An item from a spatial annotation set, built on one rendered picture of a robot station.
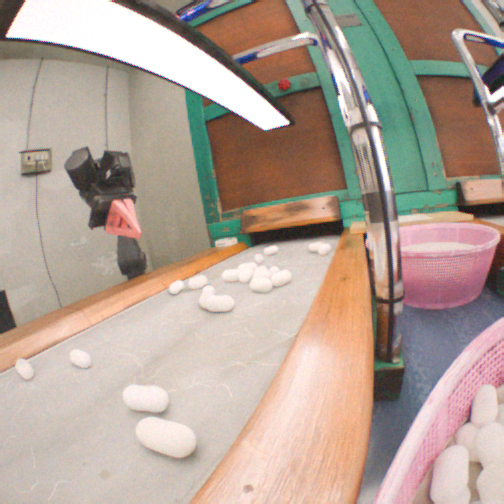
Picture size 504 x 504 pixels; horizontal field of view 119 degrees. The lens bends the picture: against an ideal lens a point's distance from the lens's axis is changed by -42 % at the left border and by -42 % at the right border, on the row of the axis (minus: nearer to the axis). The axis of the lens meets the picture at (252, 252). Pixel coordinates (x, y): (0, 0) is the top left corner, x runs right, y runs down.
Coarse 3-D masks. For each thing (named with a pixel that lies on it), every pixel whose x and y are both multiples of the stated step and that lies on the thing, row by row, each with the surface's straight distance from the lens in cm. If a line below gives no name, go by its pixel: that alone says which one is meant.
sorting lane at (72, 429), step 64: (320, 256) 52; (128, 320) 38; (192, 320) 31; (256, 320) 27; (0, 384) 34; (64, 384) 26; (128, 384) 22; (192, 384) 19; (256, 384) 18; (0, 448) 23; (64, 448) 19; (128, 448) 16
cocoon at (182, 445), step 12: (144, 420) 14; (156, 420) 14; (144, 432) 14; (156, 432) 14; (168, 432) 13; (180, 432) 13; (192, 432) 14; (144, 444) 14; (156, 444) 14; (168, 444) 13; (180, 444) 13; (192, 444) 13; (180, 456) 14
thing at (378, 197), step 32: (224, 0) 32; (320, 0) 26; (320, 32) 24; (352, 64) 21; (352, 96) 20; (352, 128) 19; (384, 160) 19; (384, 192) 18; (384, 224) 18; (384, 256) 19; (384, 288) 20; (384, 320) 21; (384, 352) 22; (384, 384) 23
